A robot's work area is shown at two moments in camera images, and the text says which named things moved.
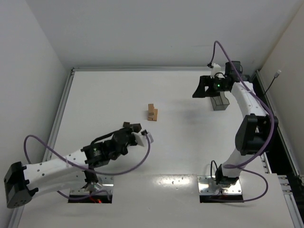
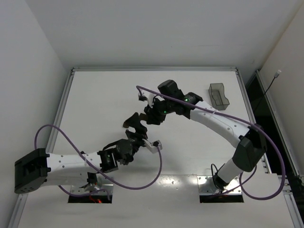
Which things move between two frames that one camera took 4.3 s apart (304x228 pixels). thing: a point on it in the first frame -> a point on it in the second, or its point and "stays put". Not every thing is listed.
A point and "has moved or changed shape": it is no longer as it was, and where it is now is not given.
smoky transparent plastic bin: (220, 102) stays put
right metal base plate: (207, 185) stays put
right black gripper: (208, 85) -> (150, 114)
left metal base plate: (105, 184) stays put
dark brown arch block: (136, 127) has moved or changed shape
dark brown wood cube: (126, 124) stays put
